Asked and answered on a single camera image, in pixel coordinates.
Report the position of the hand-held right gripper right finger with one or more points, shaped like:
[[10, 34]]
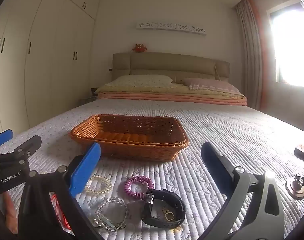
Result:
[[213, 165]]

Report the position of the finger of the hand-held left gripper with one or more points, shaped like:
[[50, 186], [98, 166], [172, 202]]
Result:
[[29, 145], [1, 138]]

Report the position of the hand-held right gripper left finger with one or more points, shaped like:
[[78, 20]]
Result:
[[85, 170]]

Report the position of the brown wicker basket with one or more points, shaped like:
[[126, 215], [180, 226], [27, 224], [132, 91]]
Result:
[[132, 152]]

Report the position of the black wrist watch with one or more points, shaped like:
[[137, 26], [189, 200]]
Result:
[[177, 202]]

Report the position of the person's left hand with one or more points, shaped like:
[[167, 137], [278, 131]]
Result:
[[9, 210]]

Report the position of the bed with white quilt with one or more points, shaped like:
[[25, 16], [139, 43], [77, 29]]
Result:
[[229, 130]]

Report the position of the bedside table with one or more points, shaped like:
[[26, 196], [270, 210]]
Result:
[[87, 101]]

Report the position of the white built-in wardrobe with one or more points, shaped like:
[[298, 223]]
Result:
[[41, 67]]

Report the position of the dark item on bedside table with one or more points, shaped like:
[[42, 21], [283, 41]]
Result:
[[94, 91]]

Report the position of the folded pink blanket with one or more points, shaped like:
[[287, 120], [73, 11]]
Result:
[[167, 100]]

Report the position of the pink pillow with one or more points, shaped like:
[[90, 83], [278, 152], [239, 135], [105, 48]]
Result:
[[212, 85]]

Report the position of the metal phone stand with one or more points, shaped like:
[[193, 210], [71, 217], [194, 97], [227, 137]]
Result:
[[296, 188]]

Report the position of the dark oval object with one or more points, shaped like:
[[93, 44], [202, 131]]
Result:
[[300, 151]]

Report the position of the folded yellow blanket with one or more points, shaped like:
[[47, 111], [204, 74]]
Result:
[[154, 91]]

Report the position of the white floral pillow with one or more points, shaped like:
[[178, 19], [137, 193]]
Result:
[[142, 81]]

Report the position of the beige padded headboard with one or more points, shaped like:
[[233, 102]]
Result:
[[167, 65]]

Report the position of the grey curtain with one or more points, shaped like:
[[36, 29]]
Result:
[[252, 55]]

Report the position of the red plush toy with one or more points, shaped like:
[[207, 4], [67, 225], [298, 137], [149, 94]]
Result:
[[139, 48]]

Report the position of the window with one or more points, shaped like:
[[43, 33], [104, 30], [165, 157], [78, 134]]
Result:
[[292, 50]]

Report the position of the white carved wall decoration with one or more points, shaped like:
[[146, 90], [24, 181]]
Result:
[[170, 27]]

